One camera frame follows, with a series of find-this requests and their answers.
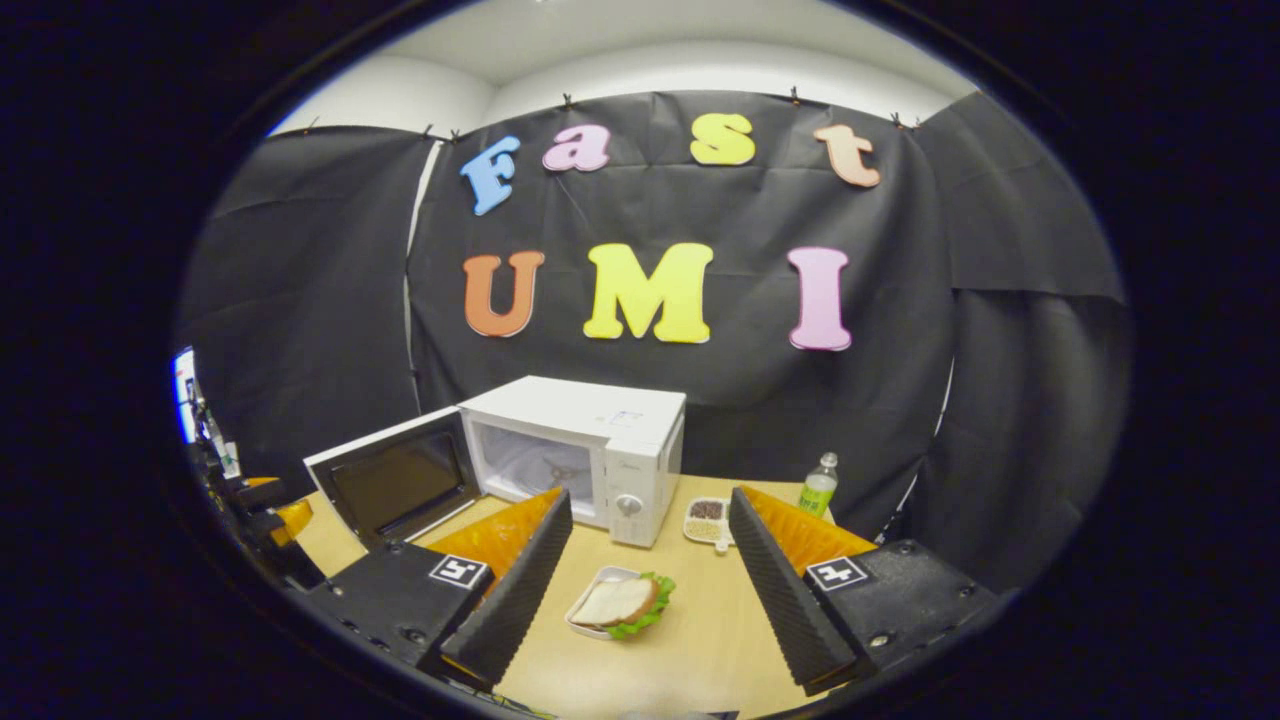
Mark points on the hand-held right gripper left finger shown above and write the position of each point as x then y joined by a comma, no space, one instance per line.
515,600

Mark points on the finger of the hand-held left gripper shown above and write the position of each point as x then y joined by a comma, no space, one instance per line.
262,482
295,518

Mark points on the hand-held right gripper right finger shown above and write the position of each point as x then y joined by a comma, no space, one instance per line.
785,600

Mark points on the sandwich with lettuce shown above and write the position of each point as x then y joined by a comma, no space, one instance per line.
620,603

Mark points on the white microwave oven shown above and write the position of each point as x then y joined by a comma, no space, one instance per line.
580,405

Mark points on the white rectangular tray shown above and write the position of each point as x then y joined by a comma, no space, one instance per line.
590,585

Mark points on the white divided dish of grains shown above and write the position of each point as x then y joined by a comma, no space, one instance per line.
706,520

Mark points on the green drink bottle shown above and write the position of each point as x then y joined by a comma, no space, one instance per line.
818,490

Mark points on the computer monitor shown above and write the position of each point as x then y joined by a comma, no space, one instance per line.
184,395

